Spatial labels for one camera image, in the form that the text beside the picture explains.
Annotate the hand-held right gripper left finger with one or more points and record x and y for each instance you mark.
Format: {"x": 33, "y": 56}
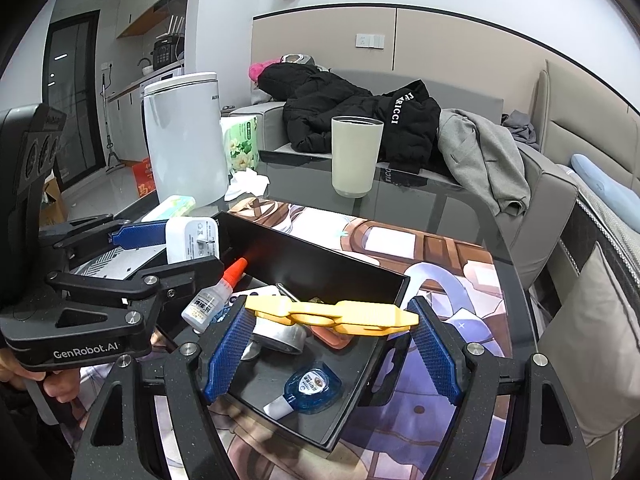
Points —
{"x": 225, "y": 350}

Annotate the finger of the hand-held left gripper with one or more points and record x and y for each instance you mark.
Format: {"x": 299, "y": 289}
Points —
{"x": 185, "y": 272}
{"x": 140, "y": 235}

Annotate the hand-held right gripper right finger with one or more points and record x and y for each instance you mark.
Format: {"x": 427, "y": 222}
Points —
{"x": 435, "y": 355}

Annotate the white power adapter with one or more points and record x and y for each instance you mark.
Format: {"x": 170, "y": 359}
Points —
{"x": 192, "y": 240}

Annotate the blue correction tape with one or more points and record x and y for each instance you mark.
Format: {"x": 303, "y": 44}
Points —
{"x": 312, "y": 385}

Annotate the yellow plastic tool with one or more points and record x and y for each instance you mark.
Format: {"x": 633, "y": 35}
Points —
{"x": 320, "y": 315}

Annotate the black storage box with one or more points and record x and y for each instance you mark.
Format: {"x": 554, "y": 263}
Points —
{"x": 325, "y": 272}

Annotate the person's left hand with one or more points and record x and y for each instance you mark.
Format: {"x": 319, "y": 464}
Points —
{"x": 62, "y": 385}

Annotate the glue bottle with red cap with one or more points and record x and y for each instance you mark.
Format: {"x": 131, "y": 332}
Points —
{"x": 205, "y": 307}

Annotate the brown cardboard box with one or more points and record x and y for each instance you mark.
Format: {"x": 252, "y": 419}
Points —
{"x": 52, "y": 205}

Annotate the green plastic case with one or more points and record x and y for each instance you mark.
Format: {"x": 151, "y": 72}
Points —
{"x": 172, "y": 206}

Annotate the red cardboard box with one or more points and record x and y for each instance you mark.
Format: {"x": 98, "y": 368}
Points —
{"x": 144, "y": 180}

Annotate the silver tape roll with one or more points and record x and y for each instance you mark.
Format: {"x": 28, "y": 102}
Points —
{"x": 280, "y": 337}

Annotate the white cylindrical appliance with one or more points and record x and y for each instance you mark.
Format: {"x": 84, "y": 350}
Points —
{"x": 185, "y": 145}

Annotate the salmon pink plastic item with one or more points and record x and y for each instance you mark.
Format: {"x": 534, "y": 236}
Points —
{"x": 330, "y": 338}

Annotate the crumpled white tissue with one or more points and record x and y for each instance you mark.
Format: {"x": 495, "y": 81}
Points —
{"x": 247, "y": 185}

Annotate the mop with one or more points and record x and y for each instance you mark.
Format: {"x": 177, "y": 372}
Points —
{"x": 106, "y": 125}

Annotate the green floral tissue pack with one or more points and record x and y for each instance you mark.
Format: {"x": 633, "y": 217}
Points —
{"x": 242, "y": 145}

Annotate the dark glass door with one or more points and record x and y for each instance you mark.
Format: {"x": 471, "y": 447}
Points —
{"x": 70, "y": 100}

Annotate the beige cushion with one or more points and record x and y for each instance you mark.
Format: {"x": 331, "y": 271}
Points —
{"x": 590, "y": 340}

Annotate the white washing machine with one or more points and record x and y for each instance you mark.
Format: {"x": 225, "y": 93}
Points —
{"x": 160, "y": 76}

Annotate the kitchen faucet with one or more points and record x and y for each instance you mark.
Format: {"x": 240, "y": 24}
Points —
{"x": 145, "y": 64}

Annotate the black microwave oven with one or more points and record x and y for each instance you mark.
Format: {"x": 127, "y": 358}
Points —
{"x": 165, "y": 54}

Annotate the grey sofa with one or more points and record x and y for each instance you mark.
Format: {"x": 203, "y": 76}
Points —
{"x": 545, "y": 195}

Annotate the grey hoodie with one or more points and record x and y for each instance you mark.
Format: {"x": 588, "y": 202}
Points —
{"x": 480, "y": 160}

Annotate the beige cup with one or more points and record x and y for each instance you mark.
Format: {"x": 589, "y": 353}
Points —
{"x": 355, "y": 160}

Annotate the pink hat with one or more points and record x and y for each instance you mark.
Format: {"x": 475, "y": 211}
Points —
{"x": 261, "y": 70}

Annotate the white router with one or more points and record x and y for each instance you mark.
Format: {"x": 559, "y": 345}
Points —
{"x": 172, "y": 27}

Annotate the bed with grey bedding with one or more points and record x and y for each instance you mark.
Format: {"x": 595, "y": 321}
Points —
{"x": 615, "y": 240}

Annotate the black puffer jacket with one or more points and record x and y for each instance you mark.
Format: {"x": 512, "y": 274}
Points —
{"x": 320, "y": 105}

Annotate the grey green cloth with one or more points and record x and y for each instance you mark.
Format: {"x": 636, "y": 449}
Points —
{"x": 297, "y": 59}

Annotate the black hoodie with white print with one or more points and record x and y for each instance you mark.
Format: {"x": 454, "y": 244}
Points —
{"x": 410, "y": 120}

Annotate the light blue pillow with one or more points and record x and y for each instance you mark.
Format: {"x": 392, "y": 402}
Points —
{"x": 605, "y": 190}

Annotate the dark grey garment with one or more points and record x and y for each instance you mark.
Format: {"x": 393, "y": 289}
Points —
{"x": 520, "y": 127}

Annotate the beige padded headboard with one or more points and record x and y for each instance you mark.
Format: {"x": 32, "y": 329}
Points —
{"x": 575, "y": 115}

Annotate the white wall cabinet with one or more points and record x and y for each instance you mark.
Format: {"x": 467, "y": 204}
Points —
{"x": 145, "y": 5}

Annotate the white wall socket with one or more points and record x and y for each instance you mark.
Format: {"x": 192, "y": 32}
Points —
{"x": 370, "y": 41}

